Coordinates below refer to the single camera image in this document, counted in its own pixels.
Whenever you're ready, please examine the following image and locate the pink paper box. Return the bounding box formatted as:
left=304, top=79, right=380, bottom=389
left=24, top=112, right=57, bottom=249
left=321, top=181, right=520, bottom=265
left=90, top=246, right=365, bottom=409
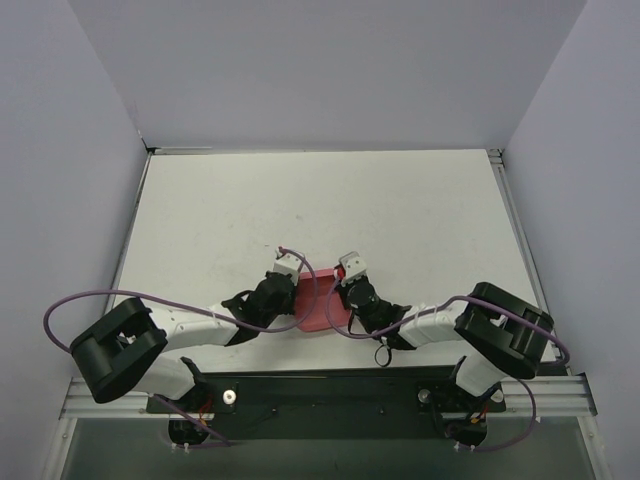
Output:
left=294, top=268, right=350, bottom=333

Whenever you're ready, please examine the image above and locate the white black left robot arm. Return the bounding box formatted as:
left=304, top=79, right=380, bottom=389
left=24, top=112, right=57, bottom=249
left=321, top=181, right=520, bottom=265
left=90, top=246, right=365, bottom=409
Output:
left=71, top=270, right=299, bottom=412

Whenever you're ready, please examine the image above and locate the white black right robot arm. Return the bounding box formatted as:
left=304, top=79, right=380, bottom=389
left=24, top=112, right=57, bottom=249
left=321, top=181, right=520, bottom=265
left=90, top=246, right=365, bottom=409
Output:
left=325, top=276, right=554, bottom=397

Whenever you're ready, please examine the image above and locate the aluminium front crossbar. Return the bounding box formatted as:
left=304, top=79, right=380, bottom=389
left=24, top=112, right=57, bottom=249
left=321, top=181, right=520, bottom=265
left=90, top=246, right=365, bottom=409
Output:
left=59, top=373, right=599, bottom=420

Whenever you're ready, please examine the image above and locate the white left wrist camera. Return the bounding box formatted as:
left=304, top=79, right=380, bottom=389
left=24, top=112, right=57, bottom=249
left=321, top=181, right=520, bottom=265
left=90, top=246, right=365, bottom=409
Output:
left=272, top=249, right=302, bottom=277

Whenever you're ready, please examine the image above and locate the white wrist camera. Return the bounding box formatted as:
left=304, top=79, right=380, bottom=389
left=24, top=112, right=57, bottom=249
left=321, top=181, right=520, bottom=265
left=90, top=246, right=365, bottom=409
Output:
left=338, top=251, right=367, bottom=286
left=272, top=249, right=302, bottom=277

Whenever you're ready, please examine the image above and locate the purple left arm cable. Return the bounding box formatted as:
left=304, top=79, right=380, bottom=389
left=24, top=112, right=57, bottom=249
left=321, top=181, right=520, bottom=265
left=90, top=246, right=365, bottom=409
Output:
left=43, top=245, right=321, bottom=357

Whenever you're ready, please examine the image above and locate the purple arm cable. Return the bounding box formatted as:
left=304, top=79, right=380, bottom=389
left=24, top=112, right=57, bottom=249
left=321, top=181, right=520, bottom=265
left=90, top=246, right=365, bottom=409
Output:
left=324, top=279, right=571, bottom=369
left=43, top=245, right=321, bottom=357

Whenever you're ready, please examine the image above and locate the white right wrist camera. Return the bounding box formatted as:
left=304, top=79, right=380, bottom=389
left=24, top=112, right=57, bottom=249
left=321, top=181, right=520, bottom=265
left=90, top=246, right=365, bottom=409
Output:
left=338, top=251, right=367, bottom=286

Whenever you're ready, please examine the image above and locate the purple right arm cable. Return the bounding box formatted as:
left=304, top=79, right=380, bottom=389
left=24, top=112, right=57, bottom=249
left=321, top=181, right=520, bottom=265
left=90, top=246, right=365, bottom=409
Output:
left=324, top=279, right=571, bottom=369

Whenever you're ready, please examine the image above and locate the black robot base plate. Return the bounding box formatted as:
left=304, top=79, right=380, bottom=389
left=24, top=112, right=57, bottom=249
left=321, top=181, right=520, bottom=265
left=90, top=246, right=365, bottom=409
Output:
left=169, top=366, right=506, bottom=441

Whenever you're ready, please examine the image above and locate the aluminium table frame rail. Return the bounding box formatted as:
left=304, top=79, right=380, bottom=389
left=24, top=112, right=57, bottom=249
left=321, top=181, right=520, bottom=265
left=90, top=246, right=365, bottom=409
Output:
left=487, top=148, right=566, bottom=371

